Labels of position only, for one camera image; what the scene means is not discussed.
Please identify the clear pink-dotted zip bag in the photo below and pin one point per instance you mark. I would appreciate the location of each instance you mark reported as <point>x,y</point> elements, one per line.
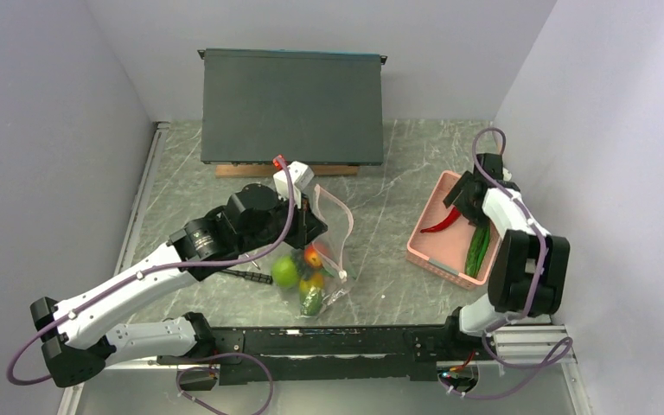
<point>338,271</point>

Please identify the green apple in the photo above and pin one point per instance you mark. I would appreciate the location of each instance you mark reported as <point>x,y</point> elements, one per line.
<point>284,272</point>

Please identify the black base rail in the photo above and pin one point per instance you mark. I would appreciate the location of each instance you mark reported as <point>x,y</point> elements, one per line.
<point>415,352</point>

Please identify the red chili pepper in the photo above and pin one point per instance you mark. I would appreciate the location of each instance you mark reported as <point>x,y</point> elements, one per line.
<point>452,216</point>

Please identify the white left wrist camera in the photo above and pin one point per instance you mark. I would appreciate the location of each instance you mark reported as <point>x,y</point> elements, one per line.
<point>301,176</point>

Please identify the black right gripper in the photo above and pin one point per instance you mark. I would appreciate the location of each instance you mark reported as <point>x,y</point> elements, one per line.
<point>462,187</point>

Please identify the pink plastic basket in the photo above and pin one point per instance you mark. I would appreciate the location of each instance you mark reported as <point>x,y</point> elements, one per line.
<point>444,253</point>

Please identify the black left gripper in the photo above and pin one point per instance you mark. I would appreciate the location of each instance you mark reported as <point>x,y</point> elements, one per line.
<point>308,226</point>

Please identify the wooden block under box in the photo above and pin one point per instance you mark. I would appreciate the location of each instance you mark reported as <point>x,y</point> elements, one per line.
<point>268,170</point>

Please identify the dark grey rack box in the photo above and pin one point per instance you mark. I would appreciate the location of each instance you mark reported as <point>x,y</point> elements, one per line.
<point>319,108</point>

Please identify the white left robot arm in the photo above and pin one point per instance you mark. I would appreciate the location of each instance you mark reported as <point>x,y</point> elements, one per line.
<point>82,335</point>

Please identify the black T-handle tool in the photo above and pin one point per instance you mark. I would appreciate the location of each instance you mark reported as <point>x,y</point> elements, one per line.
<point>250,275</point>

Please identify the red strawberry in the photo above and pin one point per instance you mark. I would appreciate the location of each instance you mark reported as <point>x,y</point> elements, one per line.
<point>313,255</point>

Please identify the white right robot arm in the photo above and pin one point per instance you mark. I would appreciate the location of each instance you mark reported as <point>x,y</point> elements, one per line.
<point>527,275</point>

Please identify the green cucumber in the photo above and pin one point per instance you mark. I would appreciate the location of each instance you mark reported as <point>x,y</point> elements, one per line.
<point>477,250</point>

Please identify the orange-green mango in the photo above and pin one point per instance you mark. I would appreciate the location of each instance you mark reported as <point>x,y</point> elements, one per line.
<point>311,294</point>

